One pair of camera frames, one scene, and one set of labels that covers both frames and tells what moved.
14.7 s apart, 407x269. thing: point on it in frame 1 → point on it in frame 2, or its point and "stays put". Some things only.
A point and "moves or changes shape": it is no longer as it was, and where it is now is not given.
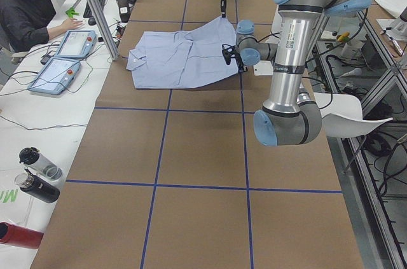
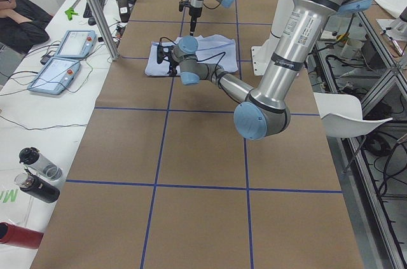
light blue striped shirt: [162, 60] moves or changes shape
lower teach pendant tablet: [56, 77] stays put
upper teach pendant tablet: [77, 44] stays put
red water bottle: [20, 236] stays put
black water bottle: [36, 186] stays put
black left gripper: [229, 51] → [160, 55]
